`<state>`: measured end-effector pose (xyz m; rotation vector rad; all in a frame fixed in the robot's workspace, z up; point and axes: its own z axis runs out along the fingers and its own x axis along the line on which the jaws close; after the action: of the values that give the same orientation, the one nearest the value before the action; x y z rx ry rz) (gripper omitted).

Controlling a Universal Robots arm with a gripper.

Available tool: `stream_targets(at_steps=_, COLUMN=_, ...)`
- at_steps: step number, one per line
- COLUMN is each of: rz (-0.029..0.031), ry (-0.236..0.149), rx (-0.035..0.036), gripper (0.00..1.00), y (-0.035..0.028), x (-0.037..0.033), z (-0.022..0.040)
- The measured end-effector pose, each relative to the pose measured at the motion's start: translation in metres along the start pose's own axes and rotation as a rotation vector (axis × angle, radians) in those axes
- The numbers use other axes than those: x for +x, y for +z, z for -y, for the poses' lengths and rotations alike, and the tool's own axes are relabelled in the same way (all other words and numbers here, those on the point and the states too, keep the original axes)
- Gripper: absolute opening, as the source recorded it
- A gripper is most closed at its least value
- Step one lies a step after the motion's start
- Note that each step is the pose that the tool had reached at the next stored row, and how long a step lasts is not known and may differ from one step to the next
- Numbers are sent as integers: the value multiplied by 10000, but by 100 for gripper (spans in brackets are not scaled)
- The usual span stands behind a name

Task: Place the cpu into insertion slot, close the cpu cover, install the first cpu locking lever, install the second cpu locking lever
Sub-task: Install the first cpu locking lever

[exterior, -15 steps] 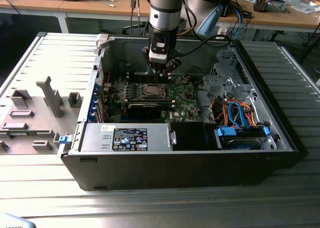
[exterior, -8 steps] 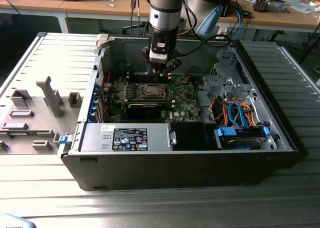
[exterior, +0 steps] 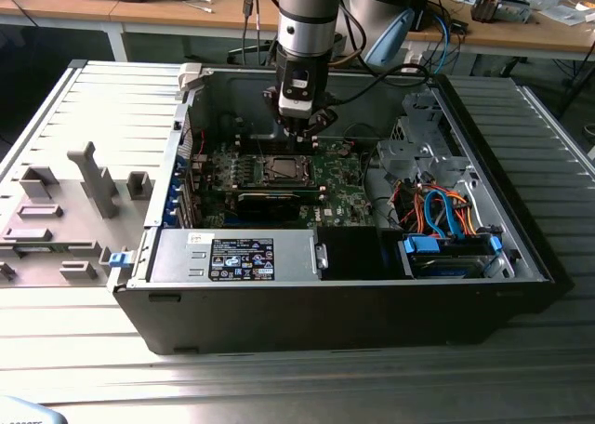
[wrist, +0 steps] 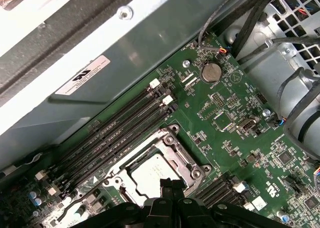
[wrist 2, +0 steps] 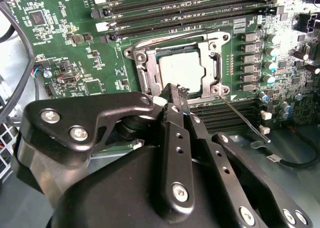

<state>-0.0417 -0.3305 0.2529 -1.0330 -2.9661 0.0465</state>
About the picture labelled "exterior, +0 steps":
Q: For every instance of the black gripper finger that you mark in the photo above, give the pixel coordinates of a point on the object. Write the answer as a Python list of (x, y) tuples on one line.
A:
[(272, 105), (323, 119)]

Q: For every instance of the silver CPU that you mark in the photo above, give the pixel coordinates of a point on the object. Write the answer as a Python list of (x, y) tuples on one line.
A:
[(284, 167)]

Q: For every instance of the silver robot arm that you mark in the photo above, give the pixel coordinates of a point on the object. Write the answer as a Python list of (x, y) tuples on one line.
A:
[(307, 24)]

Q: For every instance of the CPU socket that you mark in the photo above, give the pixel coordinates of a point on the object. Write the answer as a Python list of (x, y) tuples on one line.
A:
[(285, 181)]

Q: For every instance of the green motherboard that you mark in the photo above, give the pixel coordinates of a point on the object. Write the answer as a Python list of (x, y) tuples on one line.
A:
[(344, 182)]

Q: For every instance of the pale grey case latch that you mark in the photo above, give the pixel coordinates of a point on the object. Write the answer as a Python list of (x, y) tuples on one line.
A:
[(190, 76)]

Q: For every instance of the grey metal drive cage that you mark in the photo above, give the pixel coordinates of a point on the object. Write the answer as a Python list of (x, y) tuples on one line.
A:
[(404, 156)]

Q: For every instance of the white power adapter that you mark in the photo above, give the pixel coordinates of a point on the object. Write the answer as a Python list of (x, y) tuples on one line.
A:
[(413, 60)]

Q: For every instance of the black graphics card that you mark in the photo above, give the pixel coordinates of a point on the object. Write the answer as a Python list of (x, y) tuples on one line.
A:
[(267, 205)]

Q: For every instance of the black upright box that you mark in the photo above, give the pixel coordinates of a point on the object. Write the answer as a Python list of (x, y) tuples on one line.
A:
[(420, 1)]

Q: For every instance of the black label sticker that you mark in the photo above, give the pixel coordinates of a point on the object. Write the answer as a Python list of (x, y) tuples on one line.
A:
[(241, 259)]

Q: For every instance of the copper coil heatsink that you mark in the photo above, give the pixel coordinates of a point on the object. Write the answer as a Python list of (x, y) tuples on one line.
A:
[(485, 8)]

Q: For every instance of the grey power supply unit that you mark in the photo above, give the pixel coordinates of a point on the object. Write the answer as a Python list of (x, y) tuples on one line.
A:
[(176, 261)]

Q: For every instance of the hard disk in blue carrier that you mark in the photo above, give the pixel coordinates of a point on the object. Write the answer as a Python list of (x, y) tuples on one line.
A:
[(446, 263)]

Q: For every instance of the wooden desk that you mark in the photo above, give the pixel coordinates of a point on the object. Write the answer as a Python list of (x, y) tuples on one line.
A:
[(511, 35), (70, 10)]

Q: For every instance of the black open PC case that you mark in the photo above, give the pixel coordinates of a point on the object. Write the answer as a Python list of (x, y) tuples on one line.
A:
[(325, 317)]

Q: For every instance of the blue plastic latch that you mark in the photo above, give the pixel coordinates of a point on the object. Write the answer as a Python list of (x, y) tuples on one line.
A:
[(120, 260)]

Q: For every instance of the grey parts rack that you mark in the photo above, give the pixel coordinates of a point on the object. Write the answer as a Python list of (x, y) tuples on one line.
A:
[(70, 238)]

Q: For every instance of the clear plastic bag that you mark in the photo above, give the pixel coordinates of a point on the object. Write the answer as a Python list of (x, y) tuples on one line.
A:
[(564, 12)]

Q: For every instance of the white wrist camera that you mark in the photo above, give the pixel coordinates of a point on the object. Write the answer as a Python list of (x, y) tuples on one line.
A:
[(295, 105)]

